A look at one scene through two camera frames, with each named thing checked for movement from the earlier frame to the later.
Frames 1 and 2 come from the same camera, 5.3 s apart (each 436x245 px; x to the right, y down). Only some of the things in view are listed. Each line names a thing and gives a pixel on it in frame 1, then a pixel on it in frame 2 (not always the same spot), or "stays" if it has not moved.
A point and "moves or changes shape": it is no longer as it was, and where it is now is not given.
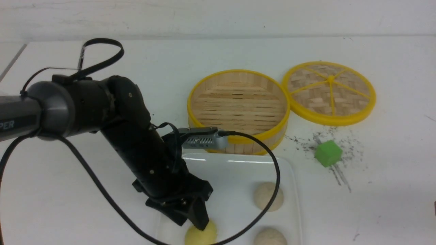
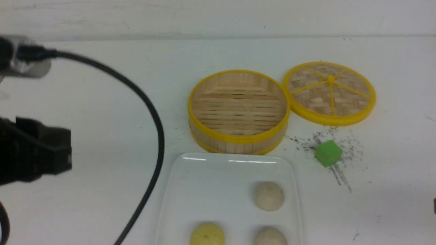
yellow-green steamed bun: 195,236 moves or changes shape
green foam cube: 328,153 stays
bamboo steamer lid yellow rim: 330,94 stays
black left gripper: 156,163 -> 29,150
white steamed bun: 263,193 stays
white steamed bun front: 270,236 stays
